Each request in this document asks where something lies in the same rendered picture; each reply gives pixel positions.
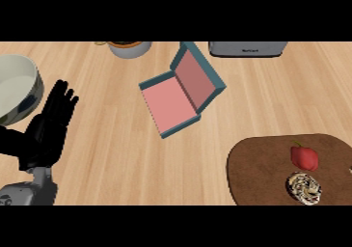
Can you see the white plant pot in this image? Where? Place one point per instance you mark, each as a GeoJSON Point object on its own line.
{"type": "Point", "coordinates": [128, 49]}

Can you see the grey appliance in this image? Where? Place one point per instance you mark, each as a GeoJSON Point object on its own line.
{"type": "Point", "coordinates": [248, 49]}

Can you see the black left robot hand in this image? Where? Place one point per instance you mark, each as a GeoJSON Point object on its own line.
{"type": "Point", "coordinates": [50, 125]}

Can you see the red bell pepper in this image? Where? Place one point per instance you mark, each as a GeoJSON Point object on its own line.
{"type": "Point", "coordinates": [305, 157]}

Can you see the brown wooden cutting board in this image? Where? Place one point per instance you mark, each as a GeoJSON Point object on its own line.
{"type": "Point", "coordinates": [264, 170]}

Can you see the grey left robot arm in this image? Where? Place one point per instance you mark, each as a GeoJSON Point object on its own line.
{"type": "Point", "coordinates": [29, 189]}

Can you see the swirl-topped cupcake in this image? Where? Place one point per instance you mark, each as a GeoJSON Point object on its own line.
{"type": "Point", "coordinates": [304, 188]}

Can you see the teal and pink open box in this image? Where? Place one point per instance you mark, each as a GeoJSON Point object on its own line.
{"type": "Point", "coordinates": [181, 96]}

